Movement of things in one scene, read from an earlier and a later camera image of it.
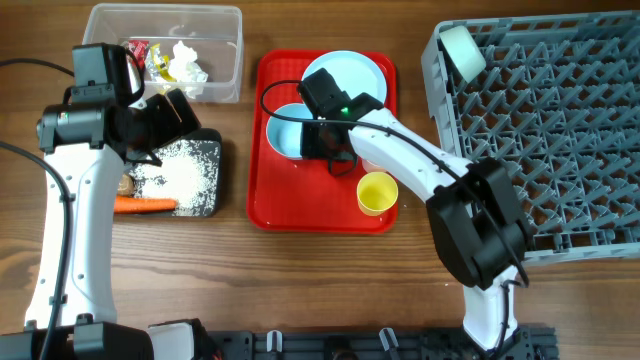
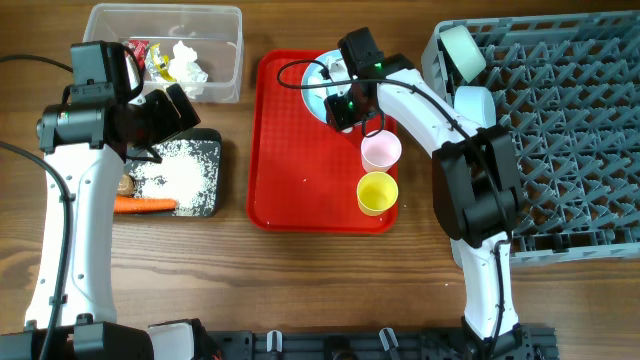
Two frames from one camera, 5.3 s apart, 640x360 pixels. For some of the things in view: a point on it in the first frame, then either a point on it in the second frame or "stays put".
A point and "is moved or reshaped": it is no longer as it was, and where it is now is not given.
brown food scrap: [125, 186] stays put
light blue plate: [352, 72] is moved or reshaped
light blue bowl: [285, 136] → [477, 104]
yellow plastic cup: [376, 193] stays put
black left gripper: [160, 107] stays put
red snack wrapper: [138, 49] stays put
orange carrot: [137, 205] stays put
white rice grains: [188, 173] stays put
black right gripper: [310, 151] → [340, 119]
